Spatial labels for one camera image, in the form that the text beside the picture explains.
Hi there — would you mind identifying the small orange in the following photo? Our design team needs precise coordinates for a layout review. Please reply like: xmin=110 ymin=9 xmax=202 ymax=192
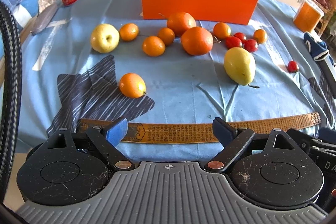
xmin=157 ymin=27 xmax=175 ymax=47
xmin=213 ymin=22 xmax=231 ymax=40
xmin=119 ymin=73 xmax=146 ymax=98
xmin=119 ymin=23 xmax=139 ymax=42
xmin=253 ymin=29 xmax=268 ymax=44
xmin=142 ymin=36 xmax=166 ymax=57

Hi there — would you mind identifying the lone red cherry tomato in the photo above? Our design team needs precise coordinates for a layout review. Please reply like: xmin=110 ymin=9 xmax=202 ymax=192
xmin=287 ymin=60 xmax=299 ymax=73

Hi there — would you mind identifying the large orange front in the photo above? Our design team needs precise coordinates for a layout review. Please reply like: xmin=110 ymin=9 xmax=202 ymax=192
xmin=181 ymin=26 xmax=214 ymax=56

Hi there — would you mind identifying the large orange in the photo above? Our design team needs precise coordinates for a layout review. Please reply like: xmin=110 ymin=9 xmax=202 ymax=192
xmin=159 ymin=12 xmax=197 ymax=37
xmin=181 ymin=26 xmax=214 ymax=56

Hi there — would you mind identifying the yellow pear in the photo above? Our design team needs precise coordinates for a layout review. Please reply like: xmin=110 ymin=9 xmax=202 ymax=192
xmin=223 ymin=47 xmax=260 ymax=89

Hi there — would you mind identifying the light blue tablecloth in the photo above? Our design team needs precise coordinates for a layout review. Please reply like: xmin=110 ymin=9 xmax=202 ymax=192
xmin=17 ymin=0 xmax=335 ymax=153

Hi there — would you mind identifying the dark grey rectangular bar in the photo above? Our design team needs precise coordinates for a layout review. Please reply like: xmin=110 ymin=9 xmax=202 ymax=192
xmin=318 ymin=57 xmax=336 ymax=99

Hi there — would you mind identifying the red cherry tomato right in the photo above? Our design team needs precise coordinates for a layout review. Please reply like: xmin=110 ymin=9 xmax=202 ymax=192
xmin=244 ymin=39 xmax=259 ymax=53

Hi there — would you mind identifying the red cherry tomato left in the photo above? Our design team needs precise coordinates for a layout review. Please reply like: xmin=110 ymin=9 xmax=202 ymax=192
xmin=225 ymin=36 xmax=243 ymax=50

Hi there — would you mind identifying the yellow apple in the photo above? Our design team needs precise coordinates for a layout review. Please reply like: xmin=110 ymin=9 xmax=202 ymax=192
xmin=90 ymin=23 xmax=120 ymax=53

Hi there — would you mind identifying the blue white sock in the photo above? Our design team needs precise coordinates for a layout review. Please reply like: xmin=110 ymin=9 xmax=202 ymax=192
xmin=303 ymin=32 xmax=335 ymax=68

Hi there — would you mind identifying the red cherry tomato back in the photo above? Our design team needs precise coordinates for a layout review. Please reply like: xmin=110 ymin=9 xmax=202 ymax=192
xmin=234 ymin=32 xmax=247 ymax=44

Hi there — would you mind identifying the large orange near box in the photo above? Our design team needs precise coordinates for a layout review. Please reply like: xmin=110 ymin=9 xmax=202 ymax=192
xmin=159 ymin=12 xmax=197 ymax=37

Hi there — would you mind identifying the grey flat case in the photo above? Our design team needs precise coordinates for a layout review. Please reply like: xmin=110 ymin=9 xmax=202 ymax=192
xmin=31 ymin=3 xmax=58 ymax=35

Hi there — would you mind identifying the orange cylindrical canister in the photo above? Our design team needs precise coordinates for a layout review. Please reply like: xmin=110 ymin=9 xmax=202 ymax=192
xmin=293 ymin=0 xmax=324 ymax=32

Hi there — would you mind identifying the black braided cable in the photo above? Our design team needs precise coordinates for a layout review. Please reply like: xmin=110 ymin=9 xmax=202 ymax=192
xmin=0 ymin=0 xmax=23 ymax=204

